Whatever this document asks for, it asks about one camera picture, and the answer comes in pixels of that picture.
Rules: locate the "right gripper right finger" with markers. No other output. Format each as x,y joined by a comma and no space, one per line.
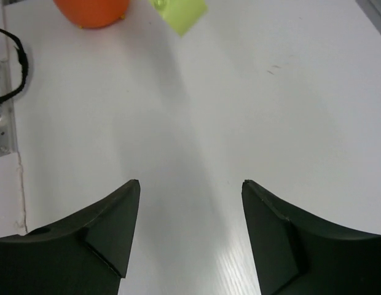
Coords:
296,252

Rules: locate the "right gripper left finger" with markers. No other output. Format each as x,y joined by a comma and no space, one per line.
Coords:
84,253

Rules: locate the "lime green lego brick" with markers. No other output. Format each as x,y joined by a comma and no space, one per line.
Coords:
180,15

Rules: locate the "orange divided container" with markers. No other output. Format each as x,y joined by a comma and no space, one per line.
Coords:
93,14

